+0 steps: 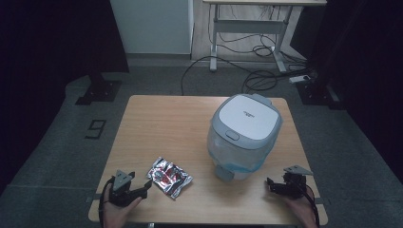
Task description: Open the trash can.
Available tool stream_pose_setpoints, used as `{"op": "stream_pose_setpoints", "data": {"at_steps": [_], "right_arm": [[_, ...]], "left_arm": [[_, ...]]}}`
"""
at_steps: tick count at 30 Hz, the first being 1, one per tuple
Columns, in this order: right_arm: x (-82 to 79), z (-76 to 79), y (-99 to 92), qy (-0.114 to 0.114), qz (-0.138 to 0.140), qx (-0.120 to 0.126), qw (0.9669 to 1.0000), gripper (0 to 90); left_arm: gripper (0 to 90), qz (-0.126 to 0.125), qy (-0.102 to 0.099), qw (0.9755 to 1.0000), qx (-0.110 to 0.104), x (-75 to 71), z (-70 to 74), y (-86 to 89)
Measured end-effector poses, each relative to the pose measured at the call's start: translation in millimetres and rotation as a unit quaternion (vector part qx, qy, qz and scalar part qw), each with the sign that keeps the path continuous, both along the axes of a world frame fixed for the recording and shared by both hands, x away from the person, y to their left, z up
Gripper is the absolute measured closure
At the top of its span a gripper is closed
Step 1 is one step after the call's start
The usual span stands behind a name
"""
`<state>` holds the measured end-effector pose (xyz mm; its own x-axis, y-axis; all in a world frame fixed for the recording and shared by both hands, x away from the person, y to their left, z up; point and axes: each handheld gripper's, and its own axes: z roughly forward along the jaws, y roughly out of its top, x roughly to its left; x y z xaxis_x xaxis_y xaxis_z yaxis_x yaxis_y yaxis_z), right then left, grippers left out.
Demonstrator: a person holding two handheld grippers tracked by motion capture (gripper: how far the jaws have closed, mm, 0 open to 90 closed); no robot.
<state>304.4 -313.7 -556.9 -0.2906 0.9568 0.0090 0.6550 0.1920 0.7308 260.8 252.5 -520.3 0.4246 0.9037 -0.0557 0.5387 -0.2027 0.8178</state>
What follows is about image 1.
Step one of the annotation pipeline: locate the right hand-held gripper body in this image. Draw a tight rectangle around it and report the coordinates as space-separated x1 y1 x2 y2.
278 163 315 200

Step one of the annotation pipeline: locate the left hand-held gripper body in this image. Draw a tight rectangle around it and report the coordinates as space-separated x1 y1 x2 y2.
107 169 144 208

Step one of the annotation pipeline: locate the silver red snack packet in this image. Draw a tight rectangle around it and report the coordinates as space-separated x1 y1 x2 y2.
145 156 194 200

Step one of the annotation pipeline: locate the white grey pedal bin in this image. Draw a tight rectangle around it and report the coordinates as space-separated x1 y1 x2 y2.
206 92 283 182

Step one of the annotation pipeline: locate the person's left hand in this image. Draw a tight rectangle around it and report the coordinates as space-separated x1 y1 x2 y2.
103 183 144 228

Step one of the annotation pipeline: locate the person's right hand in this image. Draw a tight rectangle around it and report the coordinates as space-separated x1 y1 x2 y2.
284 188 319 228

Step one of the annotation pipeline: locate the black stand base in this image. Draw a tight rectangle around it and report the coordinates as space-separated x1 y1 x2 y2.
74 73 124 106
295 79 342 110

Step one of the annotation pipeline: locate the white power strip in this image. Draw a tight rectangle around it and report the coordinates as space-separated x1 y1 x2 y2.
288 74 312 85

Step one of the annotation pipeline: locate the white cabinet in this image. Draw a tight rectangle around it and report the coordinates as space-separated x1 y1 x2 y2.
109 0 195 56

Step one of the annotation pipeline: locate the dark curtain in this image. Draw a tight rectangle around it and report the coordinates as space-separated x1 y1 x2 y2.
289 0 403 175
0 0 130 194

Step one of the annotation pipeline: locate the white desk with metal legs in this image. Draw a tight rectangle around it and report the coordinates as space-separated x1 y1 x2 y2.
202 0 328 74

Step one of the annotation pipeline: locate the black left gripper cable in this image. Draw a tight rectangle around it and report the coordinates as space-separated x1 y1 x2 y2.
97 176 116 228

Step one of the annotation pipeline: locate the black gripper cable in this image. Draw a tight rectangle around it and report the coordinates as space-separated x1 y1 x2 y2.
97 176 116 228
304 184 320 228

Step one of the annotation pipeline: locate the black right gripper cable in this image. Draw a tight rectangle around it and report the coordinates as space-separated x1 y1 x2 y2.
304 184 320 228

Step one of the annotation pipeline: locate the coiled black floor cable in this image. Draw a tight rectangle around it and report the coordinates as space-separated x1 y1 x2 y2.
240 32 315 94

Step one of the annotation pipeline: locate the long black floor cable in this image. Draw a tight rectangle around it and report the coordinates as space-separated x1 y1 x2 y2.
180 55 255 96

